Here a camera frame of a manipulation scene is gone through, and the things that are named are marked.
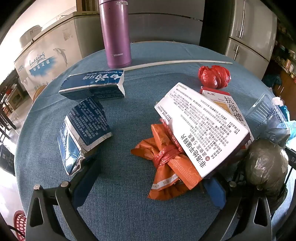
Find dark plastic bag ball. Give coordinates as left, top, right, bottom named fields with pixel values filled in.
left=245, top=138, right=288, bottom=213

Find orange snack wrapper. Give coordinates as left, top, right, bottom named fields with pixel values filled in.
left=130, top=119, right=202, bottom=201

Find torn blue carton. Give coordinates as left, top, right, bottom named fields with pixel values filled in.
left=57, top=96, right=112, bottom=176

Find clear plastic container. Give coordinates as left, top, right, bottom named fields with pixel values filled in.
left=245, top=94, right=290, bottom=148

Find red white medicine box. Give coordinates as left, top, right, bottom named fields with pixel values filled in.
left=200, top=86, right=254, bottom=150

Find blue toothpaste box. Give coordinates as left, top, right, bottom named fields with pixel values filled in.
left=58, top=69, right=125, bottom=101

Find red plastic bag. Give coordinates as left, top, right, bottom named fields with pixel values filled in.
left=198, top=65, right=231, bottom=89

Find red mesh trash basket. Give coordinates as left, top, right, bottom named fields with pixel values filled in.
left=14, top=210, right=27, bottom=241

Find blue tablecloth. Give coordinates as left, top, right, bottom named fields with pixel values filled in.
left=14, top=41, right=296, bottom=241

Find long white stick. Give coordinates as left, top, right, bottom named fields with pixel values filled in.
left=123, top=60, right=233, bottom=71

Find silver two-door refrigerator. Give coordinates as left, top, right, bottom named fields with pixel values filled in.
left=224, top=1, right=277, bottom=79

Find white chest freezer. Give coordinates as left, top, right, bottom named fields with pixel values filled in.
left=15, top=11, right=104, bottom=97

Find white rice cooker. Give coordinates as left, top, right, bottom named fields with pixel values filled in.
left=20, top=25, right=42, bottom=48

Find grey three-door refrigerator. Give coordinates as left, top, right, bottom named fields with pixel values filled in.
left=128, top=0, right=205, bottom=45

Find purple thermos bottle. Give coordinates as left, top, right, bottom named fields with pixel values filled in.
left=99, top=1, right=132, bottom=69

